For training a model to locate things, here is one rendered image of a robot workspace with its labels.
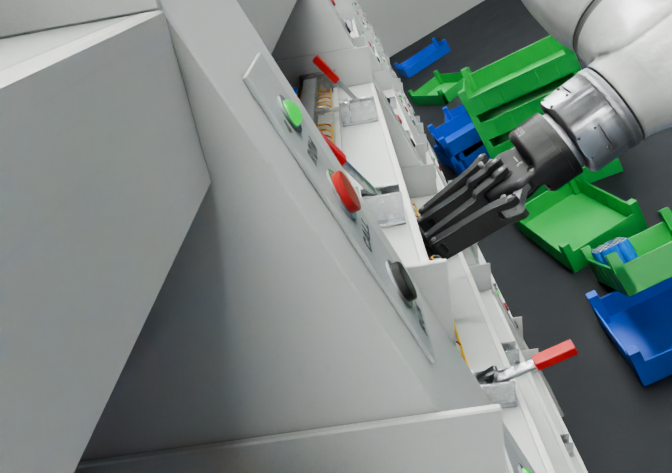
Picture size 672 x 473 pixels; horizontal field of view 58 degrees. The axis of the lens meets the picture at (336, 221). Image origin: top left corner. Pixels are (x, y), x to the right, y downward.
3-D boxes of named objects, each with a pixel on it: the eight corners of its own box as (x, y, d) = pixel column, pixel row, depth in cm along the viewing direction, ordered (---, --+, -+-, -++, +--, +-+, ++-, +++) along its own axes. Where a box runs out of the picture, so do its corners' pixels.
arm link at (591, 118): (610, 78, 54) (551, 120, 55) (657, 153, 57) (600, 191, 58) (571, 59, 62) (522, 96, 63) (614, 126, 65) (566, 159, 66)
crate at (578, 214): (648, 227, 141) (637, 200, 138) (574, 273, 142) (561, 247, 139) (579, 190, 169) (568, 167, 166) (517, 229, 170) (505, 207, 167)
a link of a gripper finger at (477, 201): (523, 190, 62) (528, 195, 61) (437, 257, 64) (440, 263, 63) (502, 163, 61) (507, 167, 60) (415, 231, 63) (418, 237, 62)
